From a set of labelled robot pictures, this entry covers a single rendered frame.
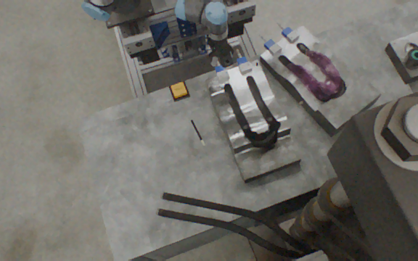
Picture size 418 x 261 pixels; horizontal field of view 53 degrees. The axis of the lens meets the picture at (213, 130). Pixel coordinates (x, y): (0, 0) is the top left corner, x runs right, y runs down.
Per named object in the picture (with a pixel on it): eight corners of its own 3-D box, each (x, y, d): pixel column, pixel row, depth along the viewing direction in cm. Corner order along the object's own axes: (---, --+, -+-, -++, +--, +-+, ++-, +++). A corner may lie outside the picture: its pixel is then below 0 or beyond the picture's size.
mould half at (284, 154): (205, 87, 200) (203, 73, 187) (256, 69, 202) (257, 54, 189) (244, 183, 183) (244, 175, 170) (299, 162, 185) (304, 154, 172)
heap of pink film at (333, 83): (281, 67, 194) (284, 59, 187) (310, 46, 197) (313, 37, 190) (320, 108, 187) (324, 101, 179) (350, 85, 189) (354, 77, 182)
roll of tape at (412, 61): (422, 68, 189) (425, 64, 186) (403, 64, 190) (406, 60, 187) (424, 53, 191) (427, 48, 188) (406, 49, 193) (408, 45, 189)
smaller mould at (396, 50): (384, 49, 201) (389, 41, 194) (413, 39, 202) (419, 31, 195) (405, 85, 194) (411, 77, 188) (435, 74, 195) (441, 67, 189)
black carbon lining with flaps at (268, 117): (221, 87, 192) (220, 77, 183) (254, 75, 193) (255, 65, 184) (250, 155, 180) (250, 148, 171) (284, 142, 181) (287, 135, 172)
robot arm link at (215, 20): (207, -4, 150) (230, 2, 148) (210, 14, 160) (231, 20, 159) (199, 14, 147) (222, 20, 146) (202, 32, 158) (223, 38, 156)
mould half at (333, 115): (259, 61, 203) (260, 48, 193) (300, 31, 207) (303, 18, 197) (331, 137, 188) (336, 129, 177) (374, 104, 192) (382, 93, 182)
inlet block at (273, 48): (255, 40, 204) (255, 34, 199) (263, 35, 205) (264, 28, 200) (273, 59, 200) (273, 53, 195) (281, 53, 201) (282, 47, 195)
